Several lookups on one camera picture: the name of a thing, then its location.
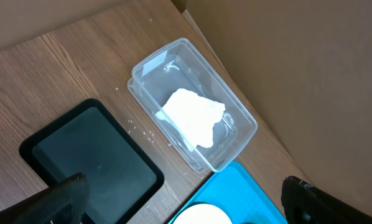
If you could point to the black tray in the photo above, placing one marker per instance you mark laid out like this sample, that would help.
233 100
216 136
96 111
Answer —
89 140

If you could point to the teal serving tray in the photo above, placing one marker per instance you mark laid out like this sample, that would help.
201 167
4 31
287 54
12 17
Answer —
235 192

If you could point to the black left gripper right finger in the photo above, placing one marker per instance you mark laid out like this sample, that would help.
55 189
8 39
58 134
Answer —
305 204

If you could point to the white napkin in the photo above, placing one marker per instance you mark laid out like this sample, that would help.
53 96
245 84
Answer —
193 115

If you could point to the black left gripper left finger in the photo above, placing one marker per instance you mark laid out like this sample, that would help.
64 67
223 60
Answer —
64 202

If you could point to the clear plastic bin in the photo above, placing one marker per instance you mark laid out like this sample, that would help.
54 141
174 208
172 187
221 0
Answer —
180 65

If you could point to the large white plate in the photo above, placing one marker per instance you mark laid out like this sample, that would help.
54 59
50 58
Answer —
202 213

